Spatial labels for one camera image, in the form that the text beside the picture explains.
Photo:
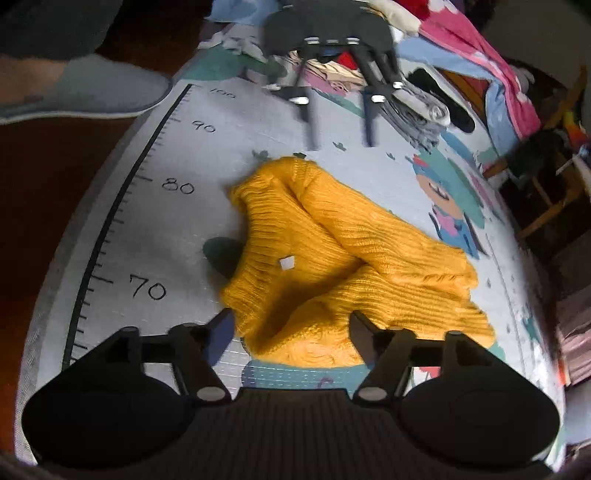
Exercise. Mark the wooden chair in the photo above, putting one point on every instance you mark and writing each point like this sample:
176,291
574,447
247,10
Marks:
549,194

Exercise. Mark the grey slipper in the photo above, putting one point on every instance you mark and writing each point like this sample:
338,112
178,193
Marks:
106,90

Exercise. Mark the pink floral blanket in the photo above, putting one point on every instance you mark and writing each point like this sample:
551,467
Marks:
480,50

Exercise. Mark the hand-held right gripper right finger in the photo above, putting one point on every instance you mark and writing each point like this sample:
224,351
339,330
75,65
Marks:
360,332

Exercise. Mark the colourful clothes heap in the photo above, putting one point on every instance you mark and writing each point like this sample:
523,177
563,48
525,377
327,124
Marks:
577,129

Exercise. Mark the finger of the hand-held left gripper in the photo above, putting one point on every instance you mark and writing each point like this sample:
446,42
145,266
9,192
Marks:
314,124
371,120

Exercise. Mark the pile of folded clothes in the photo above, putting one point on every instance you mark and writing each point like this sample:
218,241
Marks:
339,69

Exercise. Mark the yellow knit sweater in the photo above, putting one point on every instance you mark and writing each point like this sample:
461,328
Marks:
351,258

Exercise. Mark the cartoon printed play mat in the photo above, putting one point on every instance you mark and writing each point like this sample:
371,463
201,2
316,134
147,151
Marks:
157,221

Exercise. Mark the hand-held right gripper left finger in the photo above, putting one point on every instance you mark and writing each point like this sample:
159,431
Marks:
224,330

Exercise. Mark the black garment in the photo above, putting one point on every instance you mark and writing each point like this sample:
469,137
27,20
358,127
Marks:
455,104

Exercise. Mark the grey folded clothes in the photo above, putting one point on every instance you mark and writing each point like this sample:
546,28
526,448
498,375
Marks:
415,115

